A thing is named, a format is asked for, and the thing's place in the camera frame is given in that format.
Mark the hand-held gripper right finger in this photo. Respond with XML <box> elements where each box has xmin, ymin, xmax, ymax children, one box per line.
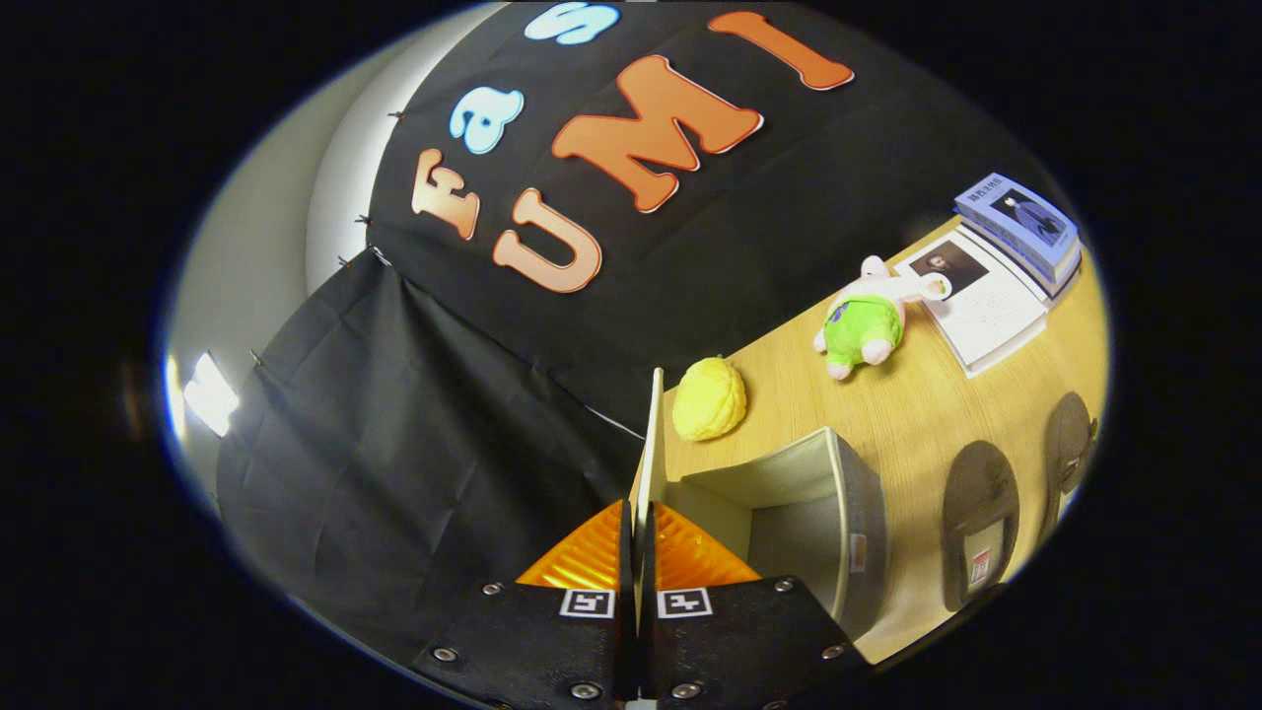
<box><xmin>637</xmin><ymin>501</ymin><xmax>874</xmax><ymax>707</ymax></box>

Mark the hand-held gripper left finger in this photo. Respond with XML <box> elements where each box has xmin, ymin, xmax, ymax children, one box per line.
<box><xmin>412</xmin><ymin>498</ymin><xmax>637</xmax><ymax>707</ymax></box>

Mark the grey fabric storage box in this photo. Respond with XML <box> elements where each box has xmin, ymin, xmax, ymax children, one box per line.
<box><xmin>631</xmin><ymin>368</ymin><xmax>888</xmax><ymax>644</ymax></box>

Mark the brown fuzzy shoe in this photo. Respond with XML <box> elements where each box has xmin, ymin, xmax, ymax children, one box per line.
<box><xmin>1043</xmin><ymin>391</ymin><xmax>1099</xmax><ymax>545</ymax></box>
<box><xmin>942</xmin><ymin>441</ymin><xmax>1021</xmax><ymax>613</ymax></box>

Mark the yellow plush toy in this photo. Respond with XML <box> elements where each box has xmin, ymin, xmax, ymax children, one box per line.
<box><xmin>672</xmin><ymin>357</ymin><xmax>748</xmax><ymax>442</ymax></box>

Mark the pink and green plush toy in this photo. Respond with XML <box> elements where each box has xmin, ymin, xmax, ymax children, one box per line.
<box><xmin>812</xmin><ymin>255</ymin><xmax>952</xmax><ymax>382</ymax></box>

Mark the white book with portrait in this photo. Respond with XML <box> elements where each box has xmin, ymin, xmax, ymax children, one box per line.
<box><xmin>895</xmin><ymin>225</ymin><xmax>1049</xmax><ymax>379</ymax></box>

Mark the row of black cloth clips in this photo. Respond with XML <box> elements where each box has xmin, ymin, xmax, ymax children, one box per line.
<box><xmin>248</xmin><ymin>108</ymin><xmax>407</xmax><ymax>368</ymax></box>

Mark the grey spine book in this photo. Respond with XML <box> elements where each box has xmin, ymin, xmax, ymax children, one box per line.
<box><xmin>961</xmin><ymin>219</ymin><xmax>1083</xmax><ymax>295</ymax></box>

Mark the blue cover book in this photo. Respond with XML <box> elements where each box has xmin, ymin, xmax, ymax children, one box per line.
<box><xmin>953</xmin><ymin>173</ymin><xmax>1083</xmax><ymax>269</ymax></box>

